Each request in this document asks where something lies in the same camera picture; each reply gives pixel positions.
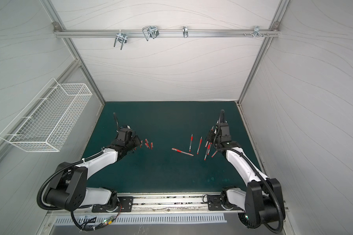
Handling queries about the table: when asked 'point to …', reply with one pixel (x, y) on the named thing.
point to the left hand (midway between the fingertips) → (137, 138)
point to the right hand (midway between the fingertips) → (210, 132)
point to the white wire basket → (47, 122)
